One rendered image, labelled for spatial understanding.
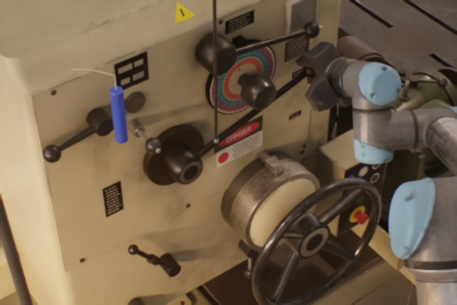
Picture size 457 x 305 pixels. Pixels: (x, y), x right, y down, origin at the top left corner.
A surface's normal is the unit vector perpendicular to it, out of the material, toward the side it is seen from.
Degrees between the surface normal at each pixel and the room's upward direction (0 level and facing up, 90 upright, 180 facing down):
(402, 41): 0
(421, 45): 0
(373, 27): 0
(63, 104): 90
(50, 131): 90
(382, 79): 60
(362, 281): 90
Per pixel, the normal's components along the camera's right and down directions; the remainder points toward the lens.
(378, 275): 0.58, 0.55
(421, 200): -0.01, -0.55
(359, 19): 0.00, -0.73
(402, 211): -0.99, -0.04
